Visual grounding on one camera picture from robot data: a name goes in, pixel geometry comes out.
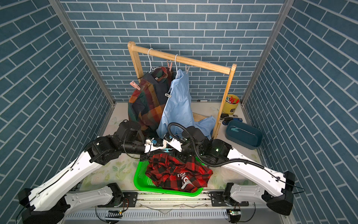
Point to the pink clothespin on sleeve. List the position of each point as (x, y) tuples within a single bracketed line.
[(135, 85)]

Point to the light blue shirt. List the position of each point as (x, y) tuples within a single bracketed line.
[(178, 108)]

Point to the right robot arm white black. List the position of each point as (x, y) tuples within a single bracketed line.
[(273, 188)]

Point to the green plastic basket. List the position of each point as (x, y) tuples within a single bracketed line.
[(144, 183)]

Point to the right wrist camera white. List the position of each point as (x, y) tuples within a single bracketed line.
[(172, 143)]

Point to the white wire hanger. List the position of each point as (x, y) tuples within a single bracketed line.
[(176, 62), (150, 61)]

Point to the teal storage box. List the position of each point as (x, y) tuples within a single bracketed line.
[(244, 134)]

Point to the dark multicolour plaid shirt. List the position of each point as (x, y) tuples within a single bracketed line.
[(146, 105)]

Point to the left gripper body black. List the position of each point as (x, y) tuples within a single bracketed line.
[(145, 156)]

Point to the yellow pen cup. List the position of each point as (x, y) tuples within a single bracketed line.
[(231, 103)]

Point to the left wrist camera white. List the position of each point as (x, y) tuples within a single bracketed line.
[(154, 144)]

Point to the wooden clothes rack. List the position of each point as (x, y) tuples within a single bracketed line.
[(135, 50)]

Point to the pink clothespin at collar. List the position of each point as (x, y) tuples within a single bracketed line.
[(169, 65)]

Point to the blue black stapler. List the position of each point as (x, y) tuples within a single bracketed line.
[(226, 120)]

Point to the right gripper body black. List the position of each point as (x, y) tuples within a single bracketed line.
[(188, 151)]

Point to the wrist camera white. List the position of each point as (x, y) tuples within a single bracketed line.
[(172, 143), (154, 144)]

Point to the white wire hanger left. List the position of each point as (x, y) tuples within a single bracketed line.
[(150, 61)]

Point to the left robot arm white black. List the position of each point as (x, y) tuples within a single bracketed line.
[(50, 202)]

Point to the red black plaid shirt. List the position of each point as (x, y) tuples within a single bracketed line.
[(169, 173)]

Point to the white wire hanger middle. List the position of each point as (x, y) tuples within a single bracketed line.
[(176, 62)]

